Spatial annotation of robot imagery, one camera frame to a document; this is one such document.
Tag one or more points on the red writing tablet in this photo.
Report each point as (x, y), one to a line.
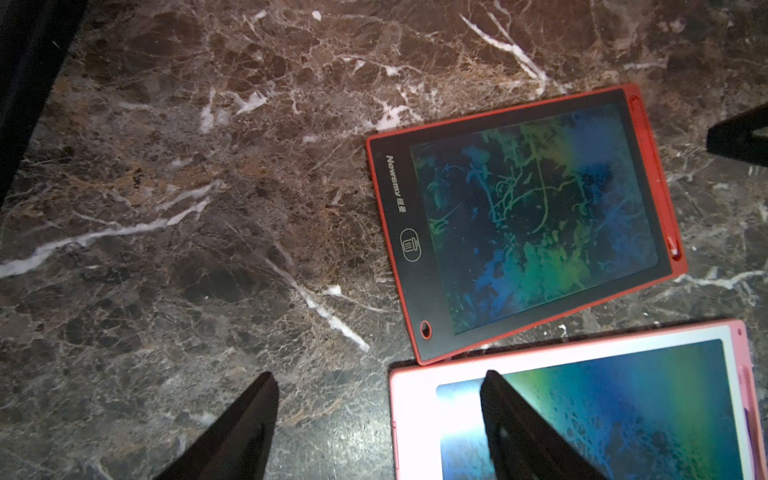
(499, 222)

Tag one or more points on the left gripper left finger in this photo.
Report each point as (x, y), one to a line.
(238, 443)

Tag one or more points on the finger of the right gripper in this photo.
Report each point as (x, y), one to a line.
(736, 137)

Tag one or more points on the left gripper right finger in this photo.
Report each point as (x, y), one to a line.
(522, 444)

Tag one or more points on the pink white writing tablet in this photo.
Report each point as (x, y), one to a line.
(672, 403)

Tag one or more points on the red stylus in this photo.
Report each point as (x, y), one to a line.
(656, 175)

